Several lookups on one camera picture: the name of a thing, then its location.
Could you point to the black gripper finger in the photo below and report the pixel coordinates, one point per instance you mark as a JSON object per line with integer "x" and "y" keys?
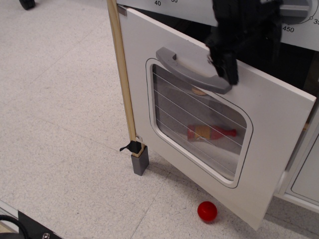
{"x": 226, "y": 65}
{"x": 274, "y": 37}

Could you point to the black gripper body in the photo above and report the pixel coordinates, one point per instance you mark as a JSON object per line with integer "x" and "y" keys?
{"x": 242, "y": 23}

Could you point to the grey oven door handle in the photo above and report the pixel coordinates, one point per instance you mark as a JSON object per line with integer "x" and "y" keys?
{"x": 213, "y": 84}

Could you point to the white oven door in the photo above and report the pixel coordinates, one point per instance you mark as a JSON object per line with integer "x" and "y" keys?
{"x": 235, "y": 145}

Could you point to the grey round oven knob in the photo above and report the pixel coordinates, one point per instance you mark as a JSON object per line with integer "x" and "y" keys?
{"x": 295, "y": 11}

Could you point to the wooden spatula inside oven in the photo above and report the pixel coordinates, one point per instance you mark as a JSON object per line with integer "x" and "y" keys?
{"x": 198, "y": 92}

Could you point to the white toy kitchen cabinet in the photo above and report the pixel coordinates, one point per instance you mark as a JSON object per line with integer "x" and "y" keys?
{"x": 297, "y": 64}

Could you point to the red toy ketchup bottle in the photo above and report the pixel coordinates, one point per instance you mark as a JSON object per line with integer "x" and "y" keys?
{"x": 208, "y": 132}

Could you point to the metal door hinge top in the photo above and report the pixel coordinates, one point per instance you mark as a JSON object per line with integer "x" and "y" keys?
{"x": 122, "y": 10}

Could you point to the black tape strip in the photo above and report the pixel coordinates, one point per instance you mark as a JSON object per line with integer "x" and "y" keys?
{"x": 133, "y": 147}

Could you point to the white cupboard door right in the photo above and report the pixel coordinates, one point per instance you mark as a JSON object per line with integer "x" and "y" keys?
{"x": 306, "y": 183}

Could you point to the red plastic ball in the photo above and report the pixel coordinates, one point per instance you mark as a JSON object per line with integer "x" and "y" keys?
{"x": 207, "y": 211}

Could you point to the black caster wheel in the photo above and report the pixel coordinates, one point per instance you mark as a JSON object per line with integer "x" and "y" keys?
{"x": 27, "y": 4}

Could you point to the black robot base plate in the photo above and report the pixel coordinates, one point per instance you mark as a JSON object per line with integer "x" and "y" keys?
{"x": 36, "y": 230}

